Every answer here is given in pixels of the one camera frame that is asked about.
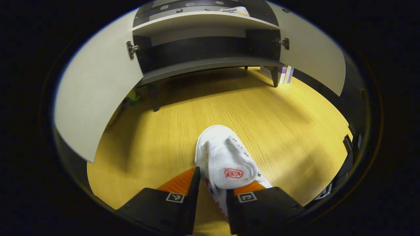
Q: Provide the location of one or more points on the metal door hinge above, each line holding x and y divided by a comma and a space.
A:
283, 43
131, 49

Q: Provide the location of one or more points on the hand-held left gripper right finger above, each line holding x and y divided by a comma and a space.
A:
262, 209

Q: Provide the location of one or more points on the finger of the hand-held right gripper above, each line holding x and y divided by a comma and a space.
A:
343, 170

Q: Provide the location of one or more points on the grey shoe cabinet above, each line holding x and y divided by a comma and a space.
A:
203, 23

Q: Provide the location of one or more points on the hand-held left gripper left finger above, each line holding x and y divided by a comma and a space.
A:
164, 209

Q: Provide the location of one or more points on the light grey cabinet door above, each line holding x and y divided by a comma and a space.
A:
311, 49
98, 82

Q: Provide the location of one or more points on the white canvas shoe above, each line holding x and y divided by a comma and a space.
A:
234, 10
223, 154

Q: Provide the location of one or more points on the green yellow object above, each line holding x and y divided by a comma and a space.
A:
134, 97

